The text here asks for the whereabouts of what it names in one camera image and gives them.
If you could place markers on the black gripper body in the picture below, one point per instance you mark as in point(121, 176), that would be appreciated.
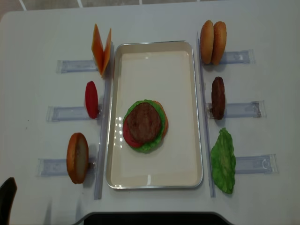
point(7, 194)

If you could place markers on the orange cheese slice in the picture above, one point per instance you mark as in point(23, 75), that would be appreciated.
point(98, 50)
point(106, 53)

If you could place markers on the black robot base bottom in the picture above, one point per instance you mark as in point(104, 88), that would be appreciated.
point(154, 218)

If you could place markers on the upright red tomato slice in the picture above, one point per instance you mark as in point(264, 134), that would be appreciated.
point(91, 100)

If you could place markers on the red tomato slice on stack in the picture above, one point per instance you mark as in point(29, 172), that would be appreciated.
point(128, 137)

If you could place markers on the green lettuce leaf on stack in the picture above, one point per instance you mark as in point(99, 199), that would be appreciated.
point(149, 146)

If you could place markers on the brown meat patty on stack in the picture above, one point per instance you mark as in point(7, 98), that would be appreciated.
point(144, 123)

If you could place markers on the upright green lettuce leaf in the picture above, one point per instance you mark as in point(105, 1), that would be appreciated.
point(223, 162)

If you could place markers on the upright brown meat patty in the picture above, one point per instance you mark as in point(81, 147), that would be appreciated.
point(218, 98)

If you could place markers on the upright bun half left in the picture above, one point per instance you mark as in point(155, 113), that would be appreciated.
point(77, 158)

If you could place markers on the bottom bun on tray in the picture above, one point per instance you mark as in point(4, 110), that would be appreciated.
point(166, 119)

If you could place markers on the white metal tray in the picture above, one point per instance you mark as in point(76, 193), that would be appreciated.
point(164, 72)

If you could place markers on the left upright bun top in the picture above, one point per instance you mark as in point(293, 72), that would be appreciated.
point(207, 41)

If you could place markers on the right upright bun top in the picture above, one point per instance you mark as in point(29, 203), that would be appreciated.
point(220, 35)

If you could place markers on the clear holder rail lower left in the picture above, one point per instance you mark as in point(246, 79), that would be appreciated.
point(51, 167)

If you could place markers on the clear holder rail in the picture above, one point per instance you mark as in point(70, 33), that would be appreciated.
point(71, 66)
point(51, 167)
point(265, 164)
point(55, 114)
point(238, 57)
point(254, 109)

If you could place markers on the clear holder rail middle left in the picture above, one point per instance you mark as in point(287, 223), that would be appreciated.
point(55, 114)

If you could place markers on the long clear rail left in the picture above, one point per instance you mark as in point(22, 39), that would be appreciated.
point(105, 119)

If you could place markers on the long clear rail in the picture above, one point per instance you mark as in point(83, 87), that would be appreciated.
point(105, 119)
point(205, 119)

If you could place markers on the clear holder rail upper left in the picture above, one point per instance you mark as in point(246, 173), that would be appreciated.
point(71, 66)

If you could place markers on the long clear rail right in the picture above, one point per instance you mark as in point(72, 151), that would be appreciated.
point(205, 119)

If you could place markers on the clear holder rail lower right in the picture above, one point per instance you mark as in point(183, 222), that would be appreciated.
point(265, 164)

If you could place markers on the clear holder rail middle right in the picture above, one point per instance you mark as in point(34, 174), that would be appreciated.
point(254, 109)

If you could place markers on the clear holder rail upper right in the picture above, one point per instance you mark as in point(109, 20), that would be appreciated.
point(238, 57)

